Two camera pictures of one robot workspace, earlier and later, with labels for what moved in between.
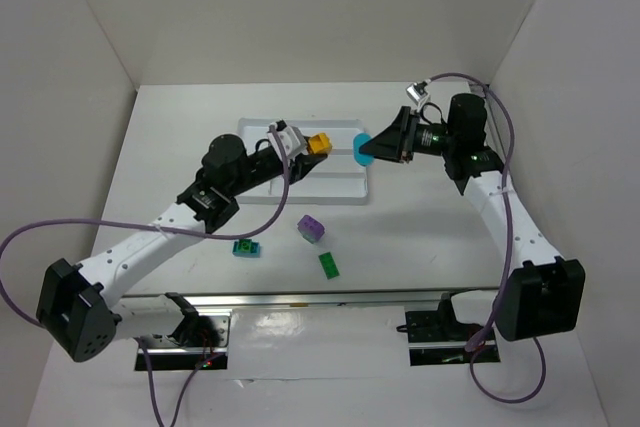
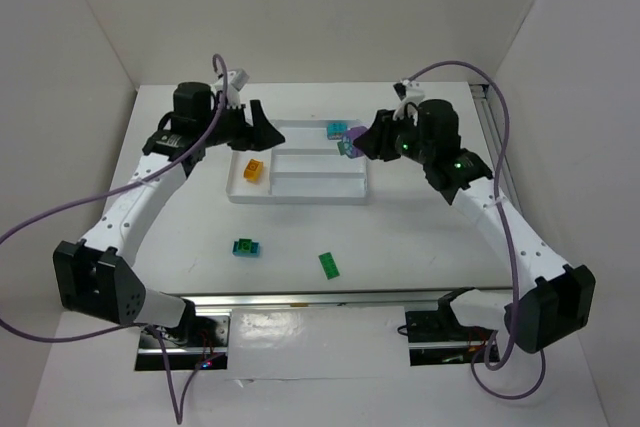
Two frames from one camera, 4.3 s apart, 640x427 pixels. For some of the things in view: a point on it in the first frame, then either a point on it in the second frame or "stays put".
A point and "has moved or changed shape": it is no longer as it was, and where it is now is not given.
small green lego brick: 244,244 stays put
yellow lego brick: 319,143 has moved or changed shape
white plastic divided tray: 337,180 stays put
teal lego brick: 255,250 stays put
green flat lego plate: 328,265 stays put
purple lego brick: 310,229 → 354,132
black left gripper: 297,161 → 245,127
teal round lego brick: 362,159 has moved or changed shape
